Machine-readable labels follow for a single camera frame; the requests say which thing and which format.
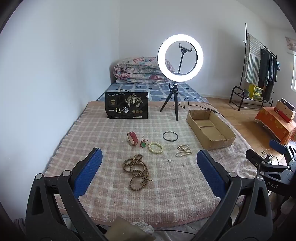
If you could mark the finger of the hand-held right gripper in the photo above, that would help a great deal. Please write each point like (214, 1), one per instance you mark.
(277, 144)
(254, 157)

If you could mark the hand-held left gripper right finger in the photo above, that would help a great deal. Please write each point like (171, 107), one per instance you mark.
(211, 176)

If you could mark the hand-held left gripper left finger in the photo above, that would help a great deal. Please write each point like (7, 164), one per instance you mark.
(89, 171)

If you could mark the black power adapter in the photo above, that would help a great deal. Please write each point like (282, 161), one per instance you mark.
(268, 160)

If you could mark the orange cloth covered table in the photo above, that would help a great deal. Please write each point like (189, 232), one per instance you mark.
(272, 122)

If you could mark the red box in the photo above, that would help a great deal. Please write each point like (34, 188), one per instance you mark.
(281, 115)

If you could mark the tan cardboard box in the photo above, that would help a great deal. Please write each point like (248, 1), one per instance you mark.
(283, 110)

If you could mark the pink plaid blanket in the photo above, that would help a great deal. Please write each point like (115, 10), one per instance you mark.
(104, 139)

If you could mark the dark lidded box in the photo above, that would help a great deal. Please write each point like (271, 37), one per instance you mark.
(288, 102)

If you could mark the yellow box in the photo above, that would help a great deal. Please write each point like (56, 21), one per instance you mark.
(255, 91)

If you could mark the black bangle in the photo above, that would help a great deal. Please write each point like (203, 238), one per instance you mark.
(163, 136)

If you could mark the tan cloth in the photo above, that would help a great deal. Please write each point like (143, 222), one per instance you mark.
(124, 229)

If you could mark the window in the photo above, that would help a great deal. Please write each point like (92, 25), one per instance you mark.
(294, 71)

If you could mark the black snack bag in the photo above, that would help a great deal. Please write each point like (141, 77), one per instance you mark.
(126, 105)

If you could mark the white fringed cloth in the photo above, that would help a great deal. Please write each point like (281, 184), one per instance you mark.
(143, 226)

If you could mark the dark hanging clothes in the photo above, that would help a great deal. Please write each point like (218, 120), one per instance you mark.
(266, 67)

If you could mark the black tripod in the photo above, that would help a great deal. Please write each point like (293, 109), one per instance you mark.
(176, 104)

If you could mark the striped hanging cloth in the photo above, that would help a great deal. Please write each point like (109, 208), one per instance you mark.
(251, 60)

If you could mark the blue patterned bedsheet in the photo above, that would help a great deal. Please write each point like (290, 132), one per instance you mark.
(143, 89)

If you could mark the rolled floral quilt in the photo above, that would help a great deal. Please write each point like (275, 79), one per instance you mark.
(138, 71)

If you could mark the black clothes rack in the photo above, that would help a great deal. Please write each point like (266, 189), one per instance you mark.
(245, 32)

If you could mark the black phone holder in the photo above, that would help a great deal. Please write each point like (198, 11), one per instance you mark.
(184, 49)

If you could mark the wall poster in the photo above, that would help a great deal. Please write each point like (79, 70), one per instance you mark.
(291, 42)

